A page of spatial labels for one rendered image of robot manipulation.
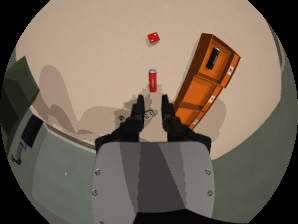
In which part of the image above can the red battery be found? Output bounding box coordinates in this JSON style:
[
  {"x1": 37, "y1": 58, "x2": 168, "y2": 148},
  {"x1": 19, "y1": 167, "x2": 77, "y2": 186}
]
[{"x1": 149, "y1": 69, "x2": 156, "y2": 93}]

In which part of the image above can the orange rack of bins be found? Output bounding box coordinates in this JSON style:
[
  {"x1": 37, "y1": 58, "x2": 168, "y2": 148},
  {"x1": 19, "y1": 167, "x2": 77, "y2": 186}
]
[{"x1": 173, "y1": 33, "x2": 241, "y2": 130}]

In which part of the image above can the white domino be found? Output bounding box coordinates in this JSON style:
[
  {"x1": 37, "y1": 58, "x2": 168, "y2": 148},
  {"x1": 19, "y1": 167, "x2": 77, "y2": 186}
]
[{"x1": 144, "y1": 109, "x2": 156, "y2": 120}]

